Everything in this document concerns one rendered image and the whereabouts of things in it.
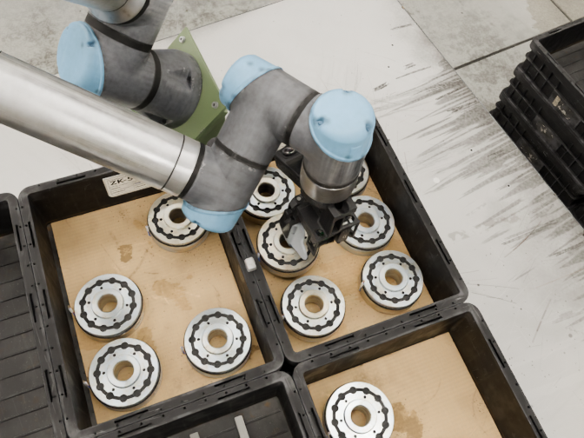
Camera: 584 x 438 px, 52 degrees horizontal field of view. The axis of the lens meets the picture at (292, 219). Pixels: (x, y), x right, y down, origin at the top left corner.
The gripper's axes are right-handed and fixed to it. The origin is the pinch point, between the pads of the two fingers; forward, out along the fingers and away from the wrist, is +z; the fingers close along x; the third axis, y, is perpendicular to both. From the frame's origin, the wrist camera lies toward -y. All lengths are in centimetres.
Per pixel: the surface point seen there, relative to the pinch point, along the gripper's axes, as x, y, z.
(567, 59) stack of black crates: 110, -29, 39
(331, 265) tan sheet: 2.7, 5.7, 4.6
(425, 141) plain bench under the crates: 40.6, -14.3, 17.7
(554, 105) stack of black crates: 94, -18, 38
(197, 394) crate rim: -26.5, 16.7, -5.5
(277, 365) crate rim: -15.1, 18.2, -5.5
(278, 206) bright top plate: -1.0, -7.1, 1.8
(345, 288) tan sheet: 2.7, 10.3, 4.5
